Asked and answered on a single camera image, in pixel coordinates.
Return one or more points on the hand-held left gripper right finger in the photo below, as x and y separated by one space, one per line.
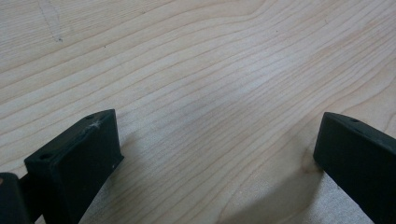
358 155

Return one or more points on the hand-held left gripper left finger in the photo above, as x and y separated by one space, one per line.
77 165

